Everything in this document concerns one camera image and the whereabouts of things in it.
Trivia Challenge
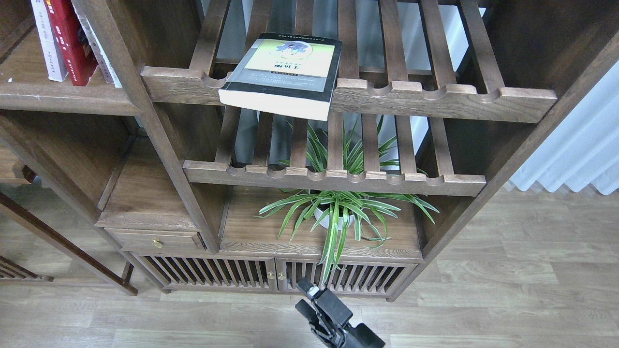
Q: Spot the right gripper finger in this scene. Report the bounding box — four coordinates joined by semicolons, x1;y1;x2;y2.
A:
296;278;322;301
295;300;322;334

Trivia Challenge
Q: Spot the red book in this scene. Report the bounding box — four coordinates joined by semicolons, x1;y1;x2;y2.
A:
44;0;98;86

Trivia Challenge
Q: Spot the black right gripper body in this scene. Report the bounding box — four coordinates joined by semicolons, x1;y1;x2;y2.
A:
309;289;385;348

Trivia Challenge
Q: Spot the white and purple book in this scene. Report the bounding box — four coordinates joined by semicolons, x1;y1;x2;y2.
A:
31;0;68;82

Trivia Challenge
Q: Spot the white book in shelf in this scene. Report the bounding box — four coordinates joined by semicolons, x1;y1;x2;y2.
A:
73;4;122;88

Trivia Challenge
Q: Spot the white curtain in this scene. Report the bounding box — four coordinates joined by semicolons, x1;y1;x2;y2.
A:
508;64;619;195

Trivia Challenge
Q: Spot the dark wooden bookshelf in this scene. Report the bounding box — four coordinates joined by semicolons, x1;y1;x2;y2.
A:
1;0;618;301

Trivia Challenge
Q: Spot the dark wooden furniture at left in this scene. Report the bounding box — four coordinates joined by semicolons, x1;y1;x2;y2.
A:
0;145;139;296

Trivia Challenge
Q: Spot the white plant pot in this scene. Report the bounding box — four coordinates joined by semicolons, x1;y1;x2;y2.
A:
314;203;355;230

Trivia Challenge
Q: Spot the green and black book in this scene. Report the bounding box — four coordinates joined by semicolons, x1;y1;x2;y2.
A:
219;32;342;121

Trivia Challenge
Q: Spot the green spider plant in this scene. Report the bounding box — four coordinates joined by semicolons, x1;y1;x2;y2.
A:
254;122;439;286

